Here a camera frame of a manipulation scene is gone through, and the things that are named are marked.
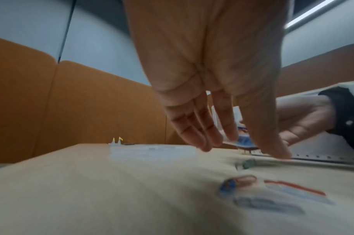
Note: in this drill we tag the person's left hand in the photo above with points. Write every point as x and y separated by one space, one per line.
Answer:
208 45

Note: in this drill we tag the person's right hand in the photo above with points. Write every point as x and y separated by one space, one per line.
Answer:
304 117

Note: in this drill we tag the stack of white perforated papers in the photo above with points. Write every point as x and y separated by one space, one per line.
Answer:
313 149

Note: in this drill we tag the small clear plastic case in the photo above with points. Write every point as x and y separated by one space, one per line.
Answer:
237 114

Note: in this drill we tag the pile of coloured paper clips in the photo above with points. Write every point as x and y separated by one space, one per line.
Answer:
243 180

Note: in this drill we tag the black wristband with marker tags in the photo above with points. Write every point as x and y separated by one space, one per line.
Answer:
348 114

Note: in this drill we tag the ceiling strip light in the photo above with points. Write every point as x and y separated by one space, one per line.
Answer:
310 13

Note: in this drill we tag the clear plastic lid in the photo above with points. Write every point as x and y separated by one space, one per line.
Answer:
153 152

